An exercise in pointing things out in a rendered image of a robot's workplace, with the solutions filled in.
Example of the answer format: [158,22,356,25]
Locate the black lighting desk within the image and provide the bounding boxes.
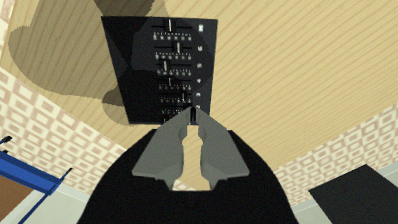
[101,16,218,125]

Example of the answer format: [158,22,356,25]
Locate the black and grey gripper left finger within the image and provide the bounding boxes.
[76,106,193,224]

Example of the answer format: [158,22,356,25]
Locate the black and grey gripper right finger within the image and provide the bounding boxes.
[193,107,299,224]

